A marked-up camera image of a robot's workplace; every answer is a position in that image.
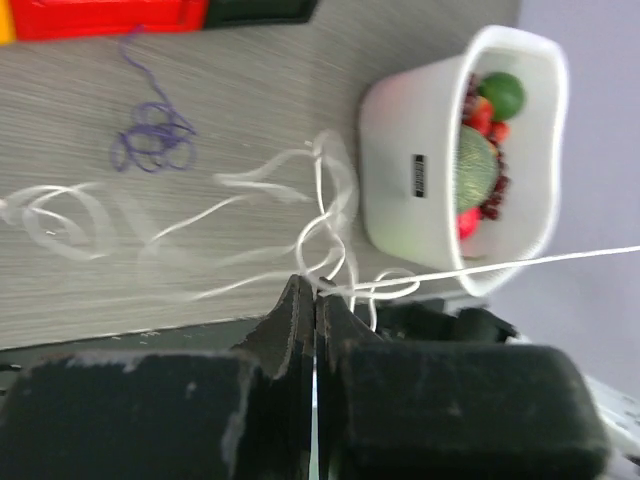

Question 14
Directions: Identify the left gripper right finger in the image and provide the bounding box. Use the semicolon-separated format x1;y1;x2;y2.
316;293;611;479

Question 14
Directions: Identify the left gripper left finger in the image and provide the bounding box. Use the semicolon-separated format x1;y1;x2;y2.
1;276;315;479

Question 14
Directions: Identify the purple cable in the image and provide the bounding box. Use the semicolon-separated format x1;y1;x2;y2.
109;24;197;174

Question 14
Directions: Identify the green cantaloupe melon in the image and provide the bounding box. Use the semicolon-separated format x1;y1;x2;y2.
454;125;499;214

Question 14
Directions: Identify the white plastic basket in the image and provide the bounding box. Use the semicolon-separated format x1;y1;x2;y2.
359;25;569;297

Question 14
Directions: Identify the green lime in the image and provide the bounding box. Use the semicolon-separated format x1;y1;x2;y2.
478;71;526;122

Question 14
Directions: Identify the black plastic bin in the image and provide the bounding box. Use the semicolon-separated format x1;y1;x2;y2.
203;0;319;29

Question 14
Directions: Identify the yellow plastic bin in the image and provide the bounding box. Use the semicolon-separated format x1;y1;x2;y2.
0;0;16;46

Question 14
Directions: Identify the red plastic bin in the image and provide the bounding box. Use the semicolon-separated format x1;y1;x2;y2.
9;0;209;41

